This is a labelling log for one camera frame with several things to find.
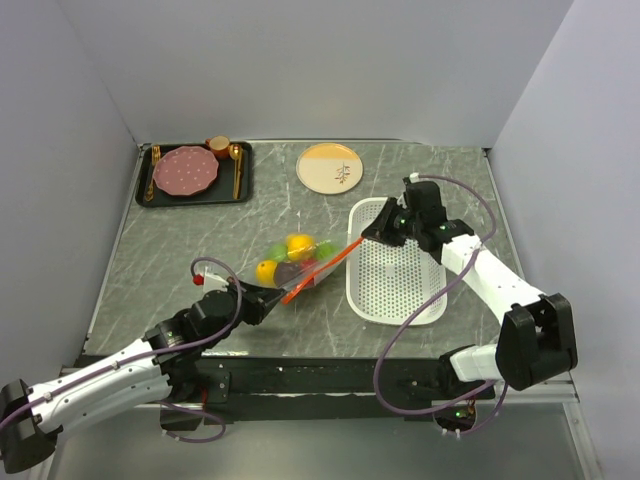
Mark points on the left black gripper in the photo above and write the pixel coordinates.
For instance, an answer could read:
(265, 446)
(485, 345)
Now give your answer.
(259, 301)

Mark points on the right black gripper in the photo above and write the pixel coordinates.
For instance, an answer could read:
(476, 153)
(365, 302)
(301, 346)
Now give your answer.
(380, 229)

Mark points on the yellow toy lemon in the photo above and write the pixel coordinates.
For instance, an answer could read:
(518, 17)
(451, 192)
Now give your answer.
(265, 273)

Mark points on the dark maroon toy fruit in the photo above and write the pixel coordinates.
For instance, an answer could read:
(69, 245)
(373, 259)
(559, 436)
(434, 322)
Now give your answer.
(285, 273)

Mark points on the clear orange zip bag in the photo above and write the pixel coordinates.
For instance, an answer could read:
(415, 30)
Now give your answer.
(308, 280)

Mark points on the green toy vegetable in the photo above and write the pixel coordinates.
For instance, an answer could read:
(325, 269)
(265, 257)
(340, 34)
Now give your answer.
(278, 253)

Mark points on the white perforated plastic basket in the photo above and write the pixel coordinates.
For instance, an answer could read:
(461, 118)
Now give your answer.
(385, 285)

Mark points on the red toy fruit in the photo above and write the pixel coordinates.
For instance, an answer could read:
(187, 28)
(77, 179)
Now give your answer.
(309, 265)

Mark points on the green toy leaf slice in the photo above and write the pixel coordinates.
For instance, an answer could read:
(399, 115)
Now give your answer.
(324, 250)

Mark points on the yellow toy pear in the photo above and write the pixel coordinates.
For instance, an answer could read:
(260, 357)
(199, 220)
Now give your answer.
(300, 247)

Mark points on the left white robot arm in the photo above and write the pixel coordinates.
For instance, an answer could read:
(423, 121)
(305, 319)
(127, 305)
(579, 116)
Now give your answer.
(158, 367)

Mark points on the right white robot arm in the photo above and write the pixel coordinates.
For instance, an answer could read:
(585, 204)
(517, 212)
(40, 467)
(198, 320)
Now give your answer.
(537, 338)

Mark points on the cream orange round plate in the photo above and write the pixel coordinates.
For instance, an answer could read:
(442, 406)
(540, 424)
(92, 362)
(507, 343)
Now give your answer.
(329, 168)

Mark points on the black serving tray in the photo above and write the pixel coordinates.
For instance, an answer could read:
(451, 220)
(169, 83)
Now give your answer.
(220, 192)

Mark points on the pink dotted plate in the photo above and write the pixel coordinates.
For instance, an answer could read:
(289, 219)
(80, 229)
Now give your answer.
(186, 171)

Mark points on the gold spoon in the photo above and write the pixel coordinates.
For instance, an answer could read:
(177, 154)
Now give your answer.
(235, 152)

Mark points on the orange cup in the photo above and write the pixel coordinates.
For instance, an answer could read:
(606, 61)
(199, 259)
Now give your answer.
(219, 146)

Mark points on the gold fork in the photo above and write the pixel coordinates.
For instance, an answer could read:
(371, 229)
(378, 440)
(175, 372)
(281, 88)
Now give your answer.
(155, 158)

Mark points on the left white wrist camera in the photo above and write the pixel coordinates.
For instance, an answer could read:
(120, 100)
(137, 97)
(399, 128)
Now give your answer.
(210, 280)

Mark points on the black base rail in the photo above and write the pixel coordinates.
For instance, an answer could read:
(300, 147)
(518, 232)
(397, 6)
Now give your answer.
(261, 388)

